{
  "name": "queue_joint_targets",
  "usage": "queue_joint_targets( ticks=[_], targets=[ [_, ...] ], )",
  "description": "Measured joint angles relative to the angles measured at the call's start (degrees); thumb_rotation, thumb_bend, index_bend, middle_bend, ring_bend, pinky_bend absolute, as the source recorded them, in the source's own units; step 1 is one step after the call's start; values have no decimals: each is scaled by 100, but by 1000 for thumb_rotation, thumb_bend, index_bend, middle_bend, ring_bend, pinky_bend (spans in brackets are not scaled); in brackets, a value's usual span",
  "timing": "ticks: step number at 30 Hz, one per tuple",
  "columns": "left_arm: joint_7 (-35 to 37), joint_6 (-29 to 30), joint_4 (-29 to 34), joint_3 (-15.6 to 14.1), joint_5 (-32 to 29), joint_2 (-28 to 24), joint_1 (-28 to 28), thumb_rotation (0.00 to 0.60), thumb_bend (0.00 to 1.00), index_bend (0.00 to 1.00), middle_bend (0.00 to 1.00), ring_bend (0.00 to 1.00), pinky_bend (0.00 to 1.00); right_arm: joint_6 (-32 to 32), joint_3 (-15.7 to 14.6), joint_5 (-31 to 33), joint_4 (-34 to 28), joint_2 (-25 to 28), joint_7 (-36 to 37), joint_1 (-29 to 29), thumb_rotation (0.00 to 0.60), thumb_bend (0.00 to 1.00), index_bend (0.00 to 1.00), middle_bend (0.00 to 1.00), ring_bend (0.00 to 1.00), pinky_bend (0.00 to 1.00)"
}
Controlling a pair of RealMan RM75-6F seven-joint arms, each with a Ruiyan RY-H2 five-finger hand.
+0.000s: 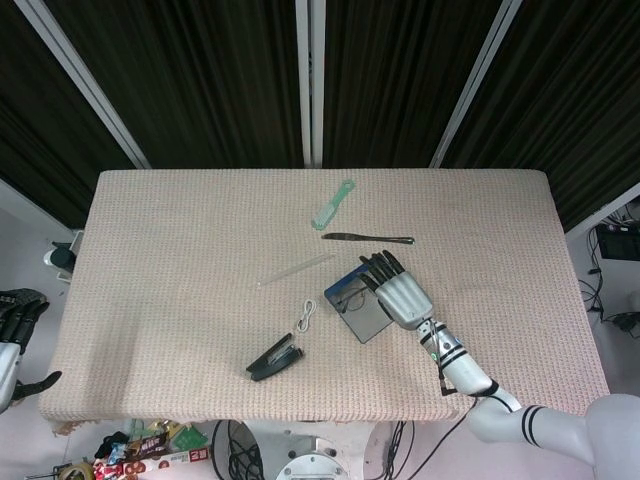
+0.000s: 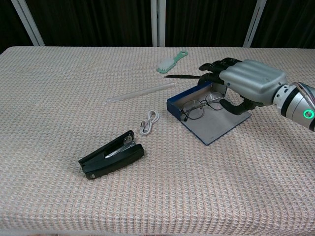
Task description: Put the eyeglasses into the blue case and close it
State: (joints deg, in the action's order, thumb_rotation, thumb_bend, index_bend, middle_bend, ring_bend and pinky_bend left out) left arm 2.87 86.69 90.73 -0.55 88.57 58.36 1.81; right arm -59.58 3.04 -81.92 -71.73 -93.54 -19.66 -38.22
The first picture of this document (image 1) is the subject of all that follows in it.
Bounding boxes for clear plastic tube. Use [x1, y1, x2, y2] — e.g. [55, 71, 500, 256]
[257, 252, 337, 288]

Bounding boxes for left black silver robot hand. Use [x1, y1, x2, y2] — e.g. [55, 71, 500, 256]
[0, 294, 63, 409]

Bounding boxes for black floor cable bundle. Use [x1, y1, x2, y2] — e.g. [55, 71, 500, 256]
[582, 207, 640, 332]

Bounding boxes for black hanging cables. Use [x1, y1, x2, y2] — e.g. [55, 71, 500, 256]
[379, 421, 416, 480]

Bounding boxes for blue grey box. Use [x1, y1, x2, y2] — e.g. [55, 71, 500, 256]
[323, 264, 396, 345]

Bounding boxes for silver round robot flange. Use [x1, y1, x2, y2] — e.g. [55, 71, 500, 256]
[276, 439, 351, 480]

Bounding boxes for green plastic brush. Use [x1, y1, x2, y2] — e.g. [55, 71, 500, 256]
[310, 179, 357, 231]

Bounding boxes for black crumpled item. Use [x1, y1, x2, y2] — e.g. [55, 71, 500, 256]
[94, 431, 129, 459]

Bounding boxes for green snack packet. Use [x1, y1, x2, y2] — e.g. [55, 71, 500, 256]
[172, 422, 209, 451]

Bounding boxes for brown chocolate bar wrapper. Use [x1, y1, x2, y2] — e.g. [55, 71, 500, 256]
[127, 432, 170, 459]

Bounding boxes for red white snack box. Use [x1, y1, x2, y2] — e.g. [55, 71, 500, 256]
[94, 457, 167, 480]

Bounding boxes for white device dark round cap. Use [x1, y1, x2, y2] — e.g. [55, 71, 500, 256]
[42, 239, 85, 281]

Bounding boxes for white robot base chassis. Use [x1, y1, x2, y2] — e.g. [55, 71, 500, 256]
[234, 419, 401, 480]

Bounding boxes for dark sneaker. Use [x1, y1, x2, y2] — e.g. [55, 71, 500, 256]
[0, 288, 40, 306]

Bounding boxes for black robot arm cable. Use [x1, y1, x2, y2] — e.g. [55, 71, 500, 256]
[382, 367, 497, 480]

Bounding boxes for dark metal table knife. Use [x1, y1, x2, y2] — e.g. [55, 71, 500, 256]
[321, 232, 416, 246]

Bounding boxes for dark pleated curtain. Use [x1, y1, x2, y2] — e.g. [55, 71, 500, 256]
[442, 0, 640, 232]
[0, 0, 137, 229]
[43, 0, 306, 170]
[322, 0, 502, 170]

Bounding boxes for brown tape roll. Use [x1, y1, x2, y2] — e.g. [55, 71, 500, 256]
[52, 462, 96, 480]

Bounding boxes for coiled white cable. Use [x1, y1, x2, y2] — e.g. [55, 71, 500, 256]
[293, 298, 320, 335]

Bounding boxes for white metal frame post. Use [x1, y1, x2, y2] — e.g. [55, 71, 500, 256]
[294, 0, 327, 169]
[12, 0, 152, 170]
[428, 0, 525, 169]

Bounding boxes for white metal frame bar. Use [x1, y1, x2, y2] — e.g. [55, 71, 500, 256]
[564, 182, 640, 236]

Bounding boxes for black coiled cable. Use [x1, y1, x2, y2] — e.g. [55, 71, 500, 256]
[212, 419, 267, 480]

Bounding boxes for beige woven tablecloth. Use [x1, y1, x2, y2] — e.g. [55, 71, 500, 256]
[38, 169, 610, 426]

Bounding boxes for black stapler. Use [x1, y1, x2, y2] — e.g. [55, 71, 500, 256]
[245, 333, 305, 383]

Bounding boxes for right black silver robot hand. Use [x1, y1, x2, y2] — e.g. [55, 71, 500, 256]
[357, 248, 435, 332]

